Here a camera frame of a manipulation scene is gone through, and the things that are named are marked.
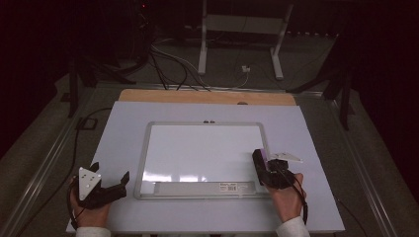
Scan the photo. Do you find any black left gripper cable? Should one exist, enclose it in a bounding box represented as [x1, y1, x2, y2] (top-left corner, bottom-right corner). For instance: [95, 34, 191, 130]
[14, 107, 114, 237]

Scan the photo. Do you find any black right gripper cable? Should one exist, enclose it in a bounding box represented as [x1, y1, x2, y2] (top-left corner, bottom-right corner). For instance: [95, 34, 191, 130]
[278, 166, 309, 226]

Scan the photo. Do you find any person's left hand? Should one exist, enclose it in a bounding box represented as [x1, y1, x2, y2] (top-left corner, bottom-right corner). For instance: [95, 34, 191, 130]
[68, 177, 112, 229]

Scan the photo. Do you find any white table cover sheet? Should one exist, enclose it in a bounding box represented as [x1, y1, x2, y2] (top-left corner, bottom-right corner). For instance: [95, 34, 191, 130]
[65, 100, 346, 234]

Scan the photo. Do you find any dark device with red light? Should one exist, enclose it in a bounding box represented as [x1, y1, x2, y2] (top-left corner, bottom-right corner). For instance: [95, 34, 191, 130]
[130, 0, 156, 67]

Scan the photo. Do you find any person's right hand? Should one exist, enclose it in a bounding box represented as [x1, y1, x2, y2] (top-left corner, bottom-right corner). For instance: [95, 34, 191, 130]
[265, 172, 308, 224]

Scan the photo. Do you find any white plug with cable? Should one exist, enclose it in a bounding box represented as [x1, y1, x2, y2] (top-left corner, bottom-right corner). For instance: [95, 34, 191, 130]
[197, 64, 252, 91]

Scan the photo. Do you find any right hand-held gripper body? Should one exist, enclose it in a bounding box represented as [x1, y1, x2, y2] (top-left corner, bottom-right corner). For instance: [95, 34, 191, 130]
[263, 151, 303, 191]

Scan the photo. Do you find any grey metal stand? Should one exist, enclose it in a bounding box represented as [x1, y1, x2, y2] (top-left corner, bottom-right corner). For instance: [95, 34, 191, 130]
[197, 0, 294, 81]

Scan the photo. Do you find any power strip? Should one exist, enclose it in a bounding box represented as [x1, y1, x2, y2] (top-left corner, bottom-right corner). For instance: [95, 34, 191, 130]
[286, 30, 341, 39]

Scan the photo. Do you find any black square floor plate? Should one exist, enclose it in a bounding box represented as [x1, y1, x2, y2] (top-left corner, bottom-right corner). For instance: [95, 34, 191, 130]
[75, 117, 99, 130]

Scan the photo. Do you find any bundle of black floor cables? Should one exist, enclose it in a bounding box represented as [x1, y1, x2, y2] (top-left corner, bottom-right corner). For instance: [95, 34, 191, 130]
[148, 39, 212, 93]

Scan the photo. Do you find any black tripod stand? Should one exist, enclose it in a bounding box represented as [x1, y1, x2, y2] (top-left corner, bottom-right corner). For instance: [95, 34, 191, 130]
[286, 31, 357, 131]
[59, 53, 136, 119]

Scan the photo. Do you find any whiteboard with grey metal frame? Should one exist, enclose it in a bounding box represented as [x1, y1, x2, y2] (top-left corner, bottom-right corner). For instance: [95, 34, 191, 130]
[133, 120, 277, 201]

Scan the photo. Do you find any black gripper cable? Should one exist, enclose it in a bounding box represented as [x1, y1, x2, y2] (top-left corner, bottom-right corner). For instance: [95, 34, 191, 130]
[278, 166, 309, 226]
[14, 107, 114, 237]

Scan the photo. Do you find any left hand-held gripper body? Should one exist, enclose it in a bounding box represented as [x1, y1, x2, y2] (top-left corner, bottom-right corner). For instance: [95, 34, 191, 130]
[76, 166, 128, 210]

